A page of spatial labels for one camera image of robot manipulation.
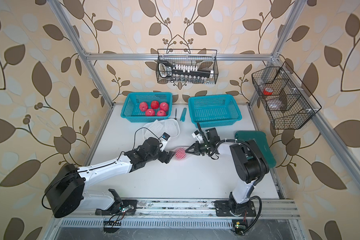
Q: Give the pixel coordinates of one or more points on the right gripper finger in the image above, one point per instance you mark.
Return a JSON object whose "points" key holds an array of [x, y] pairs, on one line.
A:
{"points": [[193, 153], [193, 147]]}

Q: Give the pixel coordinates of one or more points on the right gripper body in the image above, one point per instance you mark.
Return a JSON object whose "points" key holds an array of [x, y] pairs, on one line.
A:
{"points": [[203, 147]]}

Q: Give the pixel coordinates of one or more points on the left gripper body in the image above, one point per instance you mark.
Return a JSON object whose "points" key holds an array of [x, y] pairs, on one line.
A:
{"points": [[157, 154]]}

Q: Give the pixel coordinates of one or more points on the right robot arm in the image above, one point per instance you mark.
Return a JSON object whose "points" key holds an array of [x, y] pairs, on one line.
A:
{"points": [[250, 164]]}

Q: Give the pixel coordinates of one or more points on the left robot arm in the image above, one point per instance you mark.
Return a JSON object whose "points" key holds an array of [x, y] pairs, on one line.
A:
{"points": [[70, 189]]}

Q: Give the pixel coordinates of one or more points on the white plastic tray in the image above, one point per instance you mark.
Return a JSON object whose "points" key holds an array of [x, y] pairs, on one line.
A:
{"points": [[173, 128]]}

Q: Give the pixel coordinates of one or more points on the right teal plastic basket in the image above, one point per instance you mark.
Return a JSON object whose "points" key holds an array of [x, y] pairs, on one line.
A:
{"points": [[214, 111]]}

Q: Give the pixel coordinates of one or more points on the teal plastic basket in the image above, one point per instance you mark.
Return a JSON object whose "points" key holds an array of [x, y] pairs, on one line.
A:
{"points": [[132, 112], [214, 111]]}

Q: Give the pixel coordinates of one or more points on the teal knife sheath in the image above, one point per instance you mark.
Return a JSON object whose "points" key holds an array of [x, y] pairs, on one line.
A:
{"points": [[183, 115]]}

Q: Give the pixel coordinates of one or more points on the left teal plastic basket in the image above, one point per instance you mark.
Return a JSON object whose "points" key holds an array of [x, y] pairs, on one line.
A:
{"points": [[132, 112]]}

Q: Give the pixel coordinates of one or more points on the green tool case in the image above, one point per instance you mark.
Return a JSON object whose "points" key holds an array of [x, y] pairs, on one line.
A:
{"points": [[261, 141]]}

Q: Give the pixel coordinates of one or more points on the black white tool set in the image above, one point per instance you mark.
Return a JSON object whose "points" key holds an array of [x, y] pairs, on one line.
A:
{"points": [[168, 70]]}

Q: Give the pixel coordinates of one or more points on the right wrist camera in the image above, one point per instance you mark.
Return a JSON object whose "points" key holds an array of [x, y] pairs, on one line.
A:
{"points": [[199, 135]]}

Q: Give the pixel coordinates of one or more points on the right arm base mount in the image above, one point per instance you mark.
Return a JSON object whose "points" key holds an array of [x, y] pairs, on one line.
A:
{"points": [[230, 208]]}

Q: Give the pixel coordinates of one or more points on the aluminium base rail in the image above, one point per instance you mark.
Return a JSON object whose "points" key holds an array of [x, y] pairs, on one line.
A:
{"points": [[183, 214]]}

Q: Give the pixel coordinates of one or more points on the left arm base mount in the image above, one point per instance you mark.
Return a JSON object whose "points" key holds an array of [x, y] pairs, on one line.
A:
{"points": [[118, 206]]}

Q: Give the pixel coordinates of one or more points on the back black wire basket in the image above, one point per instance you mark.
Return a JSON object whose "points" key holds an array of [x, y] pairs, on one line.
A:
{"points": [[201, 58]]}

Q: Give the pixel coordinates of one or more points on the side black wire basket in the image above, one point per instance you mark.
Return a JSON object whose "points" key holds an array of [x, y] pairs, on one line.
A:
{"points": [[292, 103]]}

